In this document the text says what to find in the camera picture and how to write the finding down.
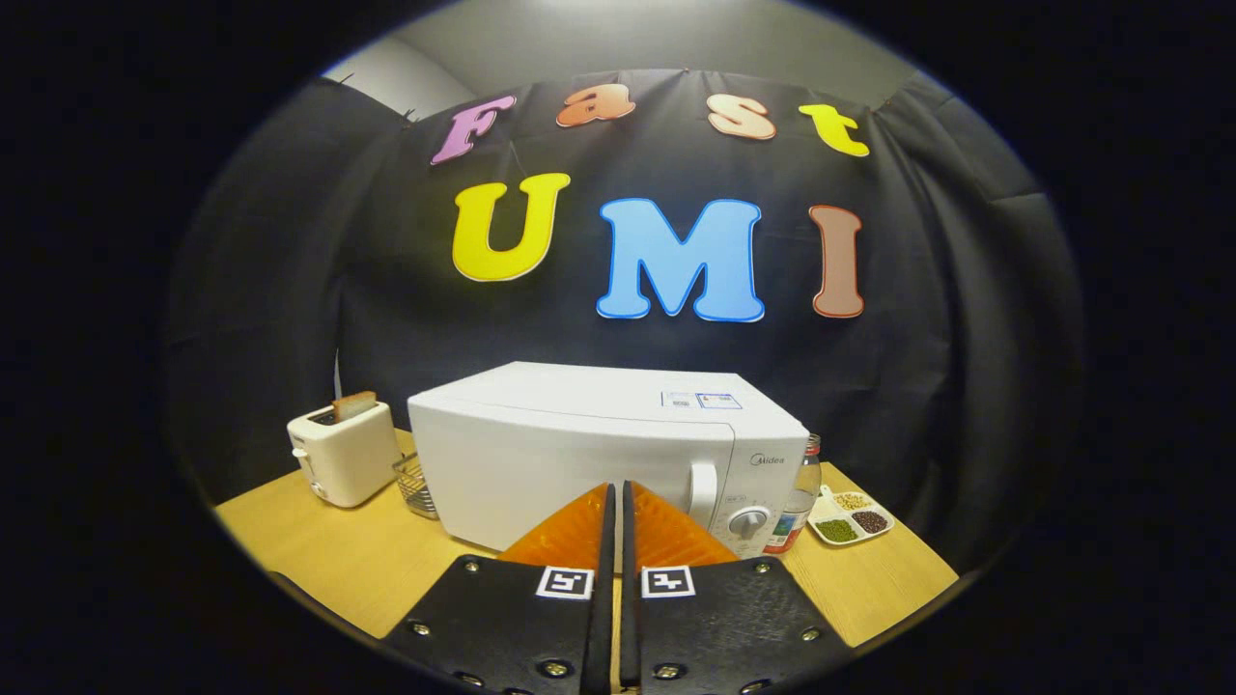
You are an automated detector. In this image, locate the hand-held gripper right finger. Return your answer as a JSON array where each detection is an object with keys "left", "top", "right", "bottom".
[{"left": 620, "top": 480, "right": 856, "bottom": 695}]

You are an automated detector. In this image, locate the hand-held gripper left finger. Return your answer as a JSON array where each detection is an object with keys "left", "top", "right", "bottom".
[{"left": 381, "top": 483, "right": 617, "bottom": 695}]

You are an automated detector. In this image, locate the white microwave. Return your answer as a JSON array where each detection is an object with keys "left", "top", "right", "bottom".
[{"left": 407, "top": 361, "right": 812, "bottom": 561}]

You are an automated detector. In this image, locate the clear plastic water bottle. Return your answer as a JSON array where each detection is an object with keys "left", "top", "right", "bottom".
[{"left": 763, "top": 432, "right": 824, "bottom": 555}]

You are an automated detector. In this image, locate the white divided dish with beans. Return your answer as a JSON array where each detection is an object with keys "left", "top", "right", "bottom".
[{"left": 806, "top": 486, "right": 896, "bottom": 548}]

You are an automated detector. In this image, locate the white toaster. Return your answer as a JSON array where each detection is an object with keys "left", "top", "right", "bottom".
[{"left": 287, "top": 401, "right": 405, "bottom": 510}]

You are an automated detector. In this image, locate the metal wire basket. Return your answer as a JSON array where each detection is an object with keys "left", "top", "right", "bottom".
[{"left": 392, "top": 452, "right": 440, "bottom": 521}]

